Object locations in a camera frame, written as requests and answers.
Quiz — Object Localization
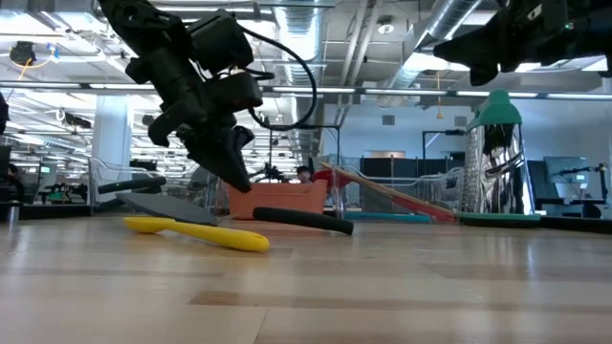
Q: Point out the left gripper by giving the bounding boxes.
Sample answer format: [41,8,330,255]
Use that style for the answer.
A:
[124,50,265,195]

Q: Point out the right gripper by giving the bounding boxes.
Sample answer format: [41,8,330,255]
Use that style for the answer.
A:
[432,0,568,87]

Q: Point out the grey turner black handle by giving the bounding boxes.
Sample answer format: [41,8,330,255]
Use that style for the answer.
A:
[114,191,356,237]

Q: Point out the yellow plastic spoon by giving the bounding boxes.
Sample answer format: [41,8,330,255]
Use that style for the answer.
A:
[122,215,272,253]

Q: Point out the red spatula metal shaft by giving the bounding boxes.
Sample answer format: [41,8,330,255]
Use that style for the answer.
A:
[311,168,459,225]

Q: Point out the wooden slotted spoon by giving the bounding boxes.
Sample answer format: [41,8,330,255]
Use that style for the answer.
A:
[318,161,458,217]

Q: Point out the blue silicone spatula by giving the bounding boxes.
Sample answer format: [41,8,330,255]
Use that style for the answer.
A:
[342,210,433,225]

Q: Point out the orange plastic bin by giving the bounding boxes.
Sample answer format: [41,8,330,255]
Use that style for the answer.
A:
[227,180,330,221]

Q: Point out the metal box grater teal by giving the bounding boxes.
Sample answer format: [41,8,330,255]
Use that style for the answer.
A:
[457,88,542,229]

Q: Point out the white column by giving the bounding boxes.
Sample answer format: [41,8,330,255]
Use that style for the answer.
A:
[90,95,134,159]

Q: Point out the black partition panel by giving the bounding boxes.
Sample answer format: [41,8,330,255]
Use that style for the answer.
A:
[359,157,466,179]

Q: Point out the desk computer monitor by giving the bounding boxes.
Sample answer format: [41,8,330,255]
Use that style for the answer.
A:
[542,156,590,188]

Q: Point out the clear plastic container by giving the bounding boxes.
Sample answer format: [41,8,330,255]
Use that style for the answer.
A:
[88,156,229,214]
[328,156,466,219]

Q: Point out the long ceiling light strip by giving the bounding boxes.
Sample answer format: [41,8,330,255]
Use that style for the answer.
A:
[0,79,612,100]

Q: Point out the black ceiling device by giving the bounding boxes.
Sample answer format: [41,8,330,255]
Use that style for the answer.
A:
[8,41,38,67]

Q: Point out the silver ventilation duct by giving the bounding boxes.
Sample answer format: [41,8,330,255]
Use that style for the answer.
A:
[273,4,331,161]
[382,0,484,95]

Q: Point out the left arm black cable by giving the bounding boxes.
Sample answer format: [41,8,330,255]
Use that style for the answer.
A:
[236,24,319,134]

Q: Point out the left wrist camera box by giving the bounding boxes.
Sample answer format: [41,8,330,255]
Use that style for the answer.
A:
[187,8,255,74]

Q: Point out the black frame rail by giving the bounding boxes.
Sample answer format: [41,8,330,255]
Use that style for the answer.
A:
[539,215,612,234]
[18,204,92,221]

